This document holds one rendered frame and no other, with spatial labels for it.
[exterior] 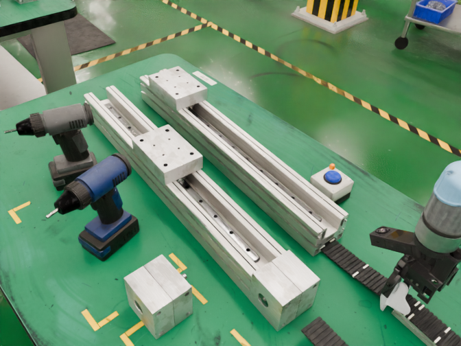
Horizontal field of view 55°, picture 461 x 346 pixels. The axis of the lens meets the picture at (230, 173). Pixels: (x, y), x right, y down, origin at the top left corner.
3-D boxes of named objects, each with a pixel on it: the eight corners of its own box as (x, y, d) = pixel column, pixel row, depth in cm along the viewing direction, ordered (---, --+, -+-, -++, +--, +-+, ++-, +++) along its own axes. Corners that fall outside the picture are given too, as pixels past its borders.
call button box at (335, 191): (349, 198, 117) (355, 180, 113) (324, 213, 113) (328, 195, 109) (327, 180, 122) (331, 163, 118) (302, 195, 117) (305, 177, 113)
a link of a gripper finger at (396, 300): (394, 331, 86) (418, 298, 82) (369, 309, 89) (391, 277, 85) (401, 326, 88) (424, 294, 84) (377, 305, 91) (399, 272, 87)
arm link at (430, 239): (412, 217, 75) (440, 198, 79) (404, 235, 78) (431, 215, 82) (452, 246, 71) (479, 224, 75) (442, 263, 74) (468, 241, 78)
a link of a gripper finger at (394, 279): (383, 301, 85) (406, 267, 81) (376, 294, 86) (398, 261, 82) (395, 293, 88) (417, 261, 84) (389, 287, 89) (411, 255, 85)
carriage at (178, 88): (207, 107, 136) (207, 88, 132) (177, 119, 131) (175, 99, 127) (179, 84, 145) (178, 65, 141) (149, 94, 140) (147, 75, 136)
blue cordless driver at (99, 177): (144, 228, 107) (134, 159, 92) (79, 285, 94) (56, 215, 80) (121, 214, 110) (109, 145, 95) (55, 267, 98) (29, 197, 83)
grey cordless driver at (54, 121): (106, 179, 119) (92, 111, 104) (28, 200, 112) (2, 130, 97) (99, 162, 124) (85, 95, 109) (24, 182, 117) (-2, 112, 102)
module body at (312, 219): (341, 237, 107) (349, 213, 101) (312, 257, 102) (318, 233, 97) (167, 90, 153) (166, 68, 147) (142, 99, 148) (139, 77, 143)
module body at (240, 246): (283, 276, 98) (288, 252, 92) (248, 299, 93) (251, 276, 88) (117, 108, 144) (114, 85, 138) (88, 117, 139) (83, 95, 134)
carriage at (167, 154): (202, 176, 113) (202, 155, 108) (165, 193, 108) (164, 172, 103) (169, 143, 122) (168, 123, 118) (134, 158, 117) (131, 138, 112)
